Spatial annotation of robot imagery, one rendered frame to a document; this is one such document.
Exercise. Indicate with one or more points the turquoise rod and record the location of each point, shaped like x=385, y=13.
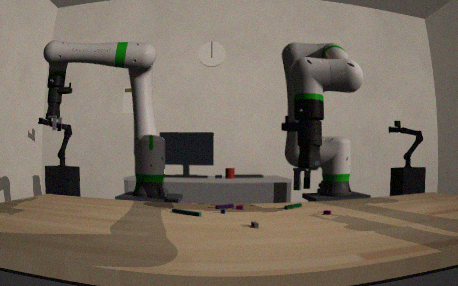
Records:
x=187, y=212

